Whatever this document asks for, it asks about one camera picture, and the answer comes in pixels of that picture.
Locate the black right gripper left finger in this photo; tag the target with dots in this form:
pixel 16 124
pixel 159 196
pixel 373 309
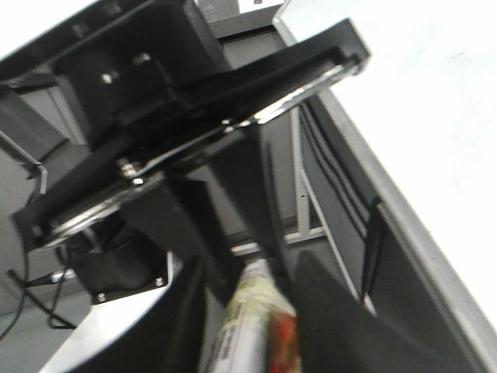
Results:
pixel 178 216

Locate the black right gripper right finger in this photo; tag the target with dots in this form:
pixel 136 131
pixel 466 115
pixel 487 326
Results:
pixel 383 312

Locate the white black-tipped whiteboard marker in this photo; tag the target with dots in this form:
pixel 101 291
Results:
pixel 259 331

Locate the white whiteboard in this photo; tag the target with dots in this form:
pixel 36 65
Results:
pixel 426 104

